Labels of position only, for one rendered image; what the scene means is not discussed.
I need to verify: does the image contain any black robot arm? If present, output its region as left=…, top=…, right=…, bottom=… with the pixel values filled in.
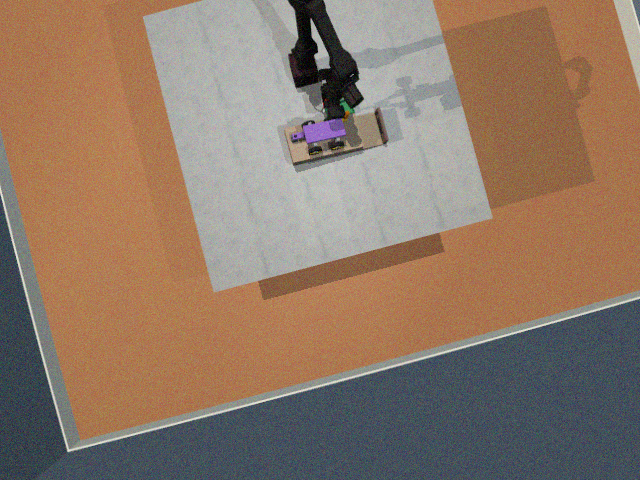
left=287, top=0, right=364, bottom=110

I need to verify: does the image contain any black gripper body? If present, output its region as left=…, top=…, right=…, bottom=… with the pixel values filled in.
left=317, top=68, right=346, bottom=119

